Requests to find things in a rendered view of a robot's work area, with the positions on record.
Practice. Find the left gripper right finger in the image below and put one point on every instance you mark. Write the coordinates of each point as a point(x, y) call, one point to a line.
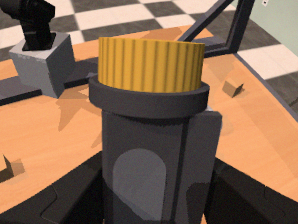
point(236, 198)

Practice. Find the dark grey hose nozzle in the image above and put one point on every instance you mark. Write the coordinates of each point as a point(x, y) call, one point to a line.
point(159, 135)

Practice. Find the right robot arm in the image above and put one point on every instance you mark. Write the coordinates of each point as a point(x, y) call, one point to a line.
point(41, 12)

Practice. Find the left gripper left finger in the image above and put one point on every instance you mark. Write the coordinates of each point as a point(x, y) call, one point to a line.
point(75, 198)

